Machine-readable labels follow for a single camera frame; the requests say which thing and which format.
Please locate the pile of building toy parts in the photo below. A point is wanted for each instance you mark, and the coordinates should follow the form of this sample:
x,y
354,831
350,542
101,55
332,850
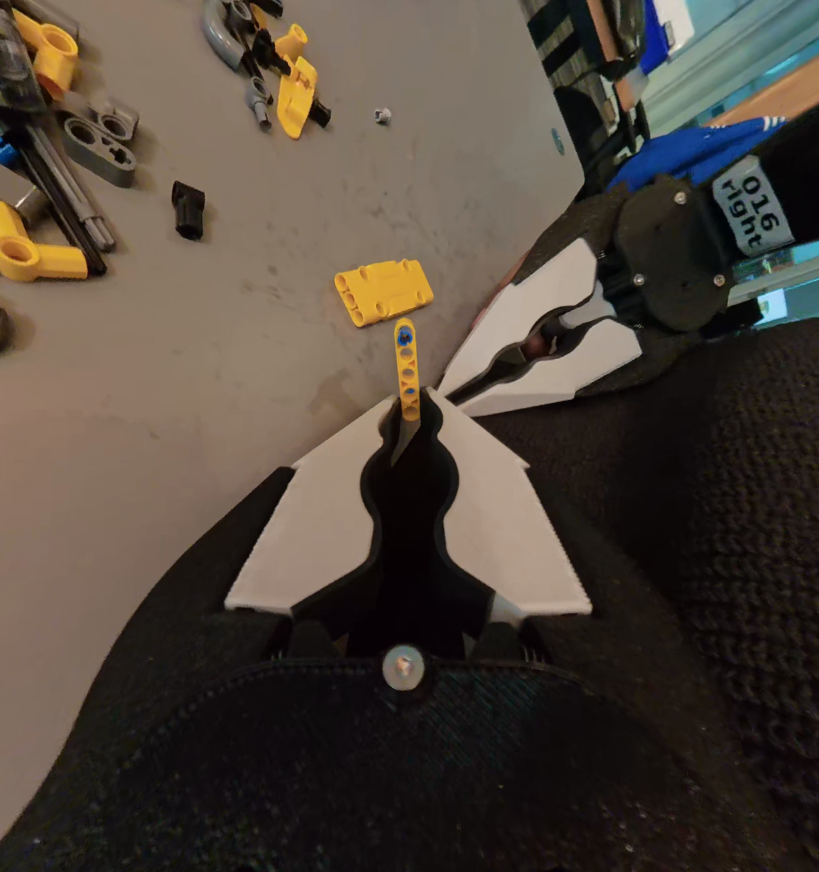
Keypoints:
x,y
21,245

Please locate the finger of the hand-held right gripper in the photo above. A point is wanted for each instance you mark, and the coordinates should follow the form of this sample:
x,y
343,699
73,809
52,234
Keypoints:
x,y
552,279
586,364

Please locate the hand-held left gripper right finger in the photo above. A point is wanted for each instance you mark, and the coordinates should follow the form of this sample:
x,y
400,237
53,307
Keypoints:
x,y
505,531

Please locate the blue striped cloth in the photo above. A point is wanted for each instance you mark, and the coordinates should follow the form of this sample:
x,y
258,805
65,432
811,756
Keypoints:
x,y
689,153

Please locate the black connector block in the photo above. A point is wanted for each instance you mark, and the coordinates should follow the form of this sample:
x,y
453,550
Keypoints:
x,y
189,210

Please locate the black office chair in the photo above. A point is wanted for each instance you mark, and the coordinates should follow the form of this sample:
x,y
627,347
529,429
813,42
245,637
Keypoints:
x,y
573,41

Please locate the yellow perforated beam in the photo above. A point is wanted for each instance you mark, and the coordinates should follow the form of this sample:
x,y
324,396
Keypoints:
x,y
407,371

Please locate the yellow rectangular panel piece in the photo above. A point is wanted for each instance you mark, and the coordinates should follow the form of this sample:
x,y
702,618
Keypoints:
x,y
382,293

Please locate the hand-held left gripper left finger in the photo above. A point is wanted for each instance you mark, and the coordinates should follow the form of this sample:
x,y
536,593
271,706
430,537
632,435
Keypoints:
x,y
314,531

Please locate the small grey bush piece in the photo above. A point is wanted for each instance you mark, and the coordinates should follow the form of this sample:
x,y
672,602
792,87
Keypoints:
x,y
382,114

